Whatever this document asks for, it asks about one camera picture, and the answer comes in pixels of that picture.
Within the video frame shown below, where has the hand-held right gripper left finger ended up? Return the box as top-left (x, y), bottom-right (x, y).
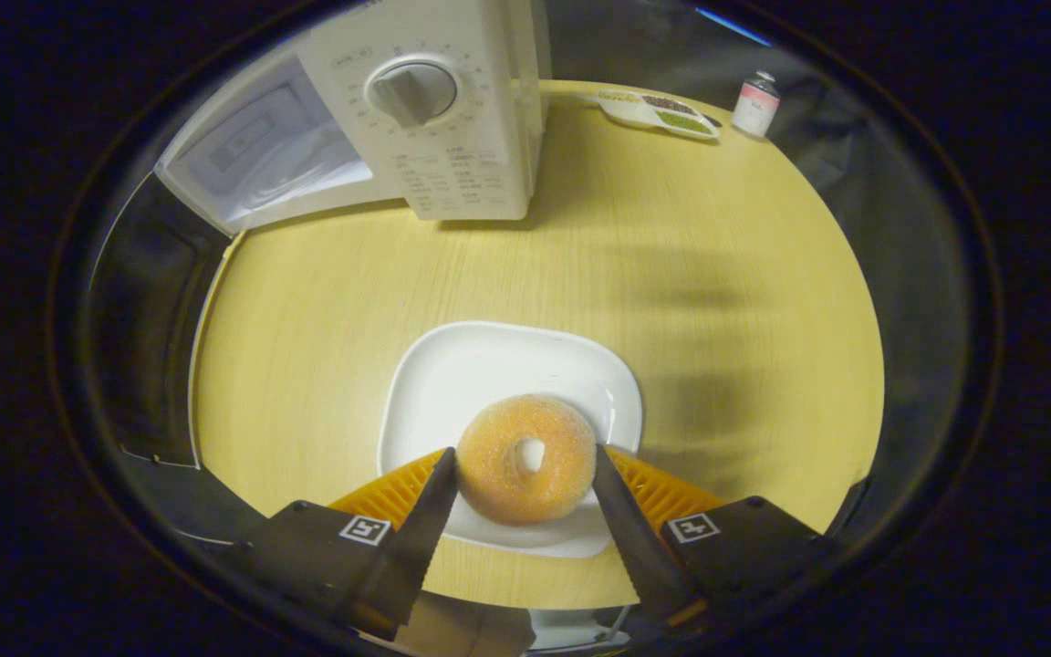
top-left (234, 447), bottom-right (460, 641)

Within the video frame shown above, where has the sugared doughnut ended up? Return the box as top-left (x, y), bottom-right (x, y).
top-left (455, 394), bottom-right (598, 527)

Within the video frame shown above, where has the white microwave oven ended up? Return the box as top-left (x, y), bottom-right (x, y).
top-left (78, 0), bottom-right (552, 471)

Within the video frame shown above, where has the white square plate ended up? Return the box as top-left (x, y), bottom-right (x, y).
top-left (378, 320), bottom-right (643, 559)

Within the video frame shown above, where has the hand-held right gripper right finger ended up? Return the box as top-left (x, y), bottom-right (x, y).
top-left (592, 443), bottom-right (841, 631)

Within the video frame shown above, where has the small bottle with pink label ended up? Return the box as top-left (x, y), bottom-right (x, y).
top-left (732, 71), bottom-right (781, 139)

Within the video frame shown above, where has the white divided snack tray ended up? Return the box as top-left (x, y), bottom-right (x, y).
top-left (594, 89), bottom-right (721, 141)

